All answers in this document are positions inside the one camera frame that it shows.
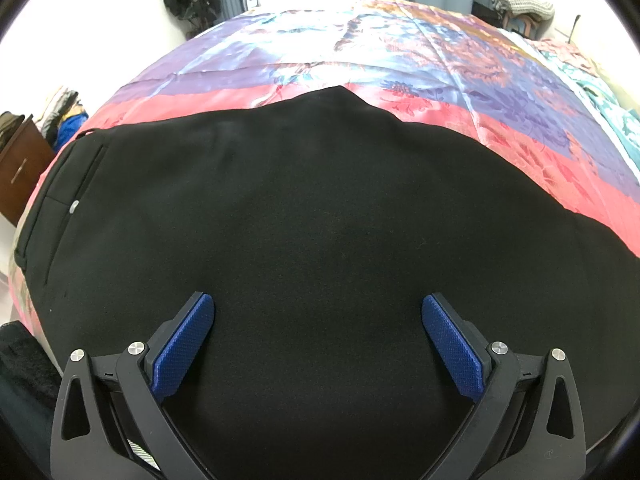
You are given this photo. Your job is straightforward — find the black pants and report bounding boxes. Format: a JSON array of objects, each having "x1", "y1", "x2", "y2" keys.
[{"x1": 15, "y1": 87, "x2": 639, "y2": 479}]

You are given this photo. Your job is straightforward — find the brown wooden dresser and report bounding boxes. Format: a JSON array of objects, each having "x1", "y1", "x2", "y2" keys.
[{"x1": 0, "y1": 116, "x2": 54, "y2": 226}]

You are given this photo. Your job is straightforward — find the pile of clothes on dresser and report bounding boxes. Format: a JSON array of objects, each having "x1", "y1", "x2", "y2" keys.
[{"x1": 35, "y1": 87, "x2": 89, "y2": 153}]

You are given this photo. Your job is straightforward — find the olive cloth on dresser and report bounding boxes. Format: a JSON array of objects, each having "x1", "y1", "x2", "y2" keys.
[{"x1": 0, "y1": 112, "x2": 25, "y2": 151}]

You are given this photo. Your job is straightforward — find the teal floral blanket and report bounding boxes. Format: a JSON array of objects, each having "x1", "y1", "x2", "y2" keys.
[{"x1": 500, "y1": 29, "x2": 639, "y2": 178}]

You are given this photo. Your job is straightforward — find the colourful satin bedspread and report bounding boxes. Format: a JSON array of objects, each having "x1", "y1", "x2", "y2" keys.
[{"x1": 10, "y1": 0, "x2": 639, "y2": 339}]

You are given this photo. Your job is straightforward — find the folded grey blanket stack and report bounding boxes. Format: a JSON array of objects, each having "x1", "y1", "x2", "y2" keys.
[{"x1": 490, "y1": 0, "x2": 555, "y2": 40}]

